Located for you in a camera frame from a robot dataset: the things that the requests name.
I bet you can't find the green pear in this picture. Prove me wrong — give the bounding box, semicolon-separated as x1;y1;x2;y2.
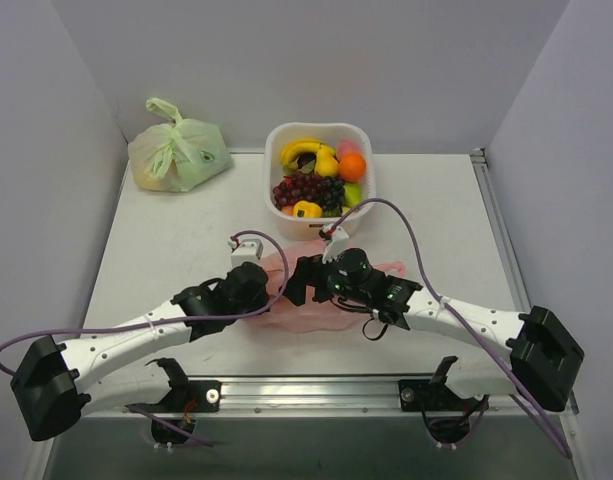
344;182;363;208

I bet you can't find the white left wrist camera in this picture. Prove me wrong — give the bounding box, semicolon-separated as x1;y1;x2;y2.
228;239;263;268

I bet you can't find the aluminium right side rail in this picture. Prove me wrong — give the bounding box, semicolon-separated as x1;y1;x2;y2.
469;148;531;309

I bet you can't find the dark blue grape bunch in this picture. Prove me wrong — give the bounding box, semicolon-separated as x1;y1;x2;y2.
317;177;345;216

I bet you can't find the orange tangerine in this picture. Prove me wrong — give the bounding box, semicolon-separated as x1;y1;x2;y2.
338;152;367;183

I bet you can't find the aluminium rail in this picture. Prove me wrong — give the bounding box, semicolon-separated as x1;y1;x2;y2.
469;148;531;309
120;375;580;421

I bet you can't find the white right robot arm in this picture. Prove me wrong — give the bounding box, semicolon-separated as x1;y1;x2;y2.
284;248;585;412

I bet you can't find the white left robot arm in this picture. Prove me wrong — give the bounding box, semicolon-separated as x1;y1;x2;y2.
11;262;269;441

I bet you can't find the yellow bell pepper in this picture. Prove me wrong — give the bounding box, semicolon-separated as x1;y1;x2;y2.
292;200;323;218

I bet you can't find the yellow banana bunch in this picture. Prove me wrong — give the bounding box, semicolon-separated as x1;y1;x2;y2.
280;138;323;166

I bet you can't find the aluminium front rail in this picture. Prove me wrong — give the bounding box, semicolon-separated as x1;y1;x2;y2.
120;375;580;421

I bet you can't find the green knotted plastic bag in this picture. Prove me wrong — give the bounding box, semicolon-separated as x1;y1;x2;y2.
128;97;234;193

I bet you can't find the white plastic fruit basket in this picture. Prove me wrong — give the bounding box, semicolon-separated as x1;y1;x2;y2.
262;122;377;241

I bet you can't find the red grape bunch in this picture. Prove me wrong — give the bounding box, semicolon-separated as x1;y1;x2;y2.
271;172;324;209

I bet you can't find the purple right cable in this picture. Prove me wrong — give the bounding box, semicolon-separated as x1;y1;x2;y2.
325;198;573;459

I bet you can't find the pink plastic bag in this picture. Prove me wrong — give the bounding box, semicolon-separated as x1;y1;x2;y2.
244;240;406;334

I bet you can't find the yellow fruit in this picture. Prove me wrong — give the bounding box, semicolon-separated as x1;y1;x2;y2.
314;145;339;177

